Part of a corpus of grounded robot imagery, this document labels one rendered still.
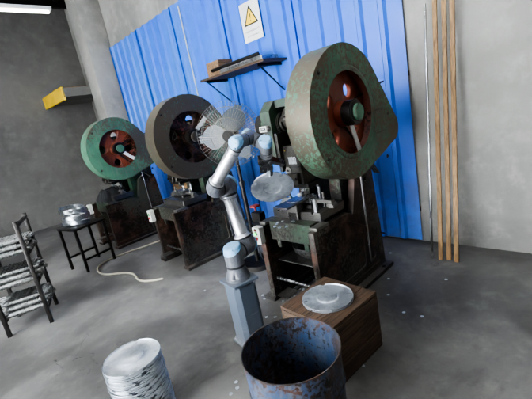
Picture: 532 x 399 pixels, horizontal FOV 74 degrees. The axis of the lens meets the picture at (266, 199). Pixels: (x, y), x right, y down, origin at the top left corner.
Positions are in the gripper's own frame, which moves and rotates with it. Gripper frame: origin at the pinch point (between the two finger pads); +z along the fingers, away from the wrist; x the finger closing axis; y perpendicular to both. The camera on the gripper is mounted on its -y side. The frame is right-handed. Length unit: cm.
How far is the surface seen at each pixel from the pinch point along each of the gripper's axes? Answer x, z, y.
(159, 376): 98, 14, 82
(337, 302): 84, 12, -17
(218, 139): -86, 52, 29
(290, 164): -19.2, 19.1, -18.7
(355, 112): -11, -30, -55
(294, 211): 10.1, 36.0, -13.5
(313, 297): 76, 20, -6
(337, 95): -28, -30, -50
